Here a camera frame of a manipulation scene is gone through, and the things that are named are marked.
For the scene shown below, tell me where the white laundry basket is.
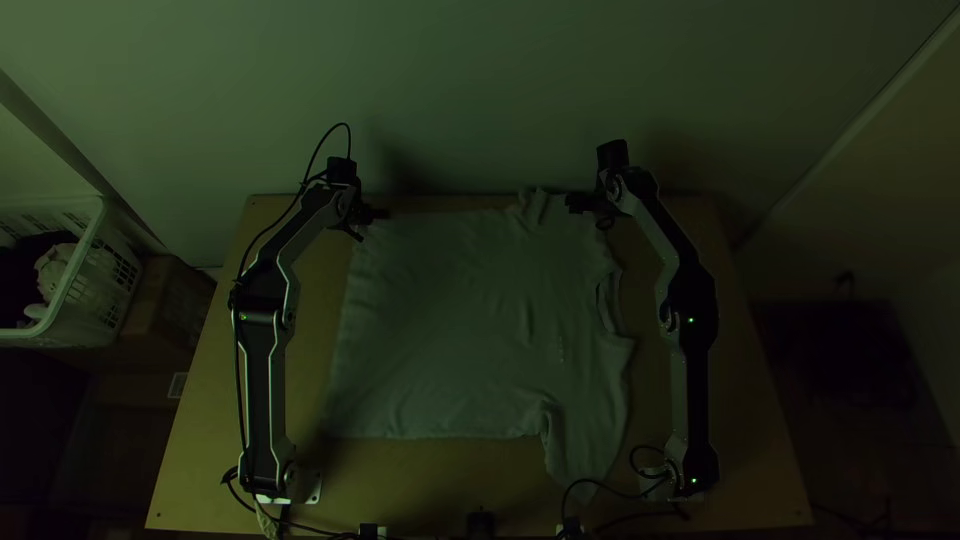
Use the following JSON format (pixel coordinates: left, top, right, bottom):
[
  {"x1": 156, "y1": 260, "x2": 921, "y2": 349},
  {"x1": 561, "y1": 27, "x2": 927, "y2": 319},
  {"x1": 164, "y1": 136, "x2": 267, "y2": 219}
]
[{"x1": 0, "y1": 196, "x2": 145, "y2": 351}]

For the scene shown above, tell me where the heap of clothes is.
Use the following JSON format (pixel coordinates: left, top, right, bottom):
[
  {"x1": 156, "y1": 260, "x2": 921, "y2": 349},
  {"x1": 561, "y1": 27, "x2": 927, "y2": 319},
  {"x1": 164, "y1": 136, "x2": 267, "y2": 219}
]
[{"x1": 0, "y1": 230, "x2": 81, "y2": 329}]

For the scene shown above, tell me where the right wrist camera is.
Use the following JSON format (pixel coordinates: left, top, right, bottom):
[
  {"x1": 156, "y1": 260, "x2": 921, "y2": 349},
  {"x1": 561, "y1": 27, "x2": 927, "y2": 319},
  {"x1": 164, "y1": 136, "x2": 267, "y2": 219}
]
[{"x1": 596, "y1": 139, "x2": 630, "y2": 175}]

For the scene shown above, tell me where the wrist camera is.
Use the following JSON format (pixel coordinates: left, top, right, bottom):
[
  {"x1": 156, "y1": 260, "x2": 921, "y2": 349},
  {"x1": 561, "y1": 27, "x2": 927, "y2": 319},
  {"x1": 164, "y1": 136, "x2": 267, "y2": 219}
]
[
  {"x1": 596, "y1": 139, "x2": 630, "y2": 175},
  {"x1": 326, "y1": 155, "x2": 359, "y2": 187}
]

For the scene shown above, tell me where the white t-shirt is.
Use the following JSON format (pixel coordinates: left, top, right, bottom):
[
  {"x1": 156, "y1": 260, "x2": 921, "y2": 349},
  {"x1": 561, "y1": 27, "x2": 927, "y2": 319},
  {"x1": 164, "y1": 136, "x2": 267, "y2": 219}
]
[{"x1": 320, "y1": 185, "x2": 637, "y2": 505}]

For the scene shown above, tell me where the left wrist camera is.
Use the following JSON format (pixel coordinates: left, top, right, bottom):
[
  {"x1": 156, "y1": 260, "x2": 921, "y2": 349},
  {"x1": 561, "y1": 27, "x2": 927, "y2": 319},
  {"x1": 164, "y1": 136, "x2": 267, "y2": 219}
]
[{"x1": 326, "y1": 155, "x2": 359, "y2": 187}]

